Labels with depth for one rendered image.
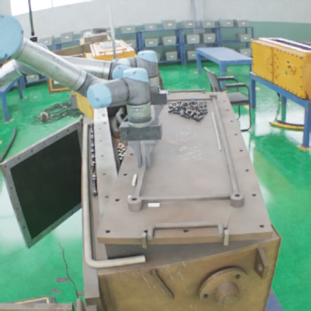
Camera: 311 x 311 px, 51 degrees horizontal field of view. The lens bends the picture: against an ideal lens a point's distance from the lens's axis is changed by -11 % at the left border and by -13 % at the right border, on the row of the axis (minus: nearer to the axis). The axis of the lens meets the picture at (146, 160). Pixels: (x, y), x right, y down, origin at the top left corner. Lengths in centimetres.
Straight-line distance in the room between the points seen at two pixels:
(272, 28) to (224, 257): 1126
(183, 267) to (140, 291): 15
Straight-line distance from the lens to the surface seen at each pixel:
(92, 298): 95
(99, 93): 104
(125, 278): 102
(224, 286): 107
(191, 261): 102
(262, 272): 108
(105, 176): 124
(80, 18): 1041
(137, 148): 119
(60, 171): 215
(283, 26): 1232
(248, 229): 91
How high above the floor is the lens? 192
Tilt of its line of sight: 26 degrees down
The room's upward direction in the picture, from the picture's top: 6 degrees counter-clockwise
